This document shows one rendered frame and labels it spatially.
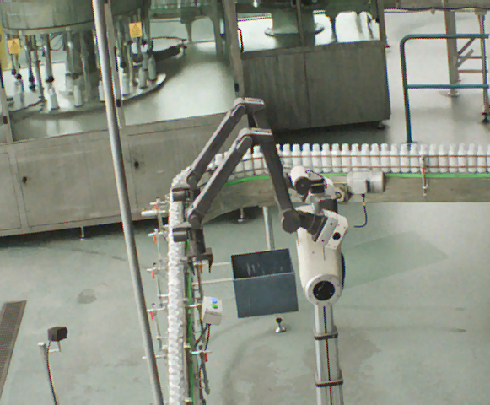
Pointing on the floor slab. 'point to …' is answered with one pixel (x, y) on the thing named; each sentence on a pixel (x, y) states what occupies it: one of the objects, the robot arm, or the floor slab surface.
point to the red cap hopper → (457, 54)
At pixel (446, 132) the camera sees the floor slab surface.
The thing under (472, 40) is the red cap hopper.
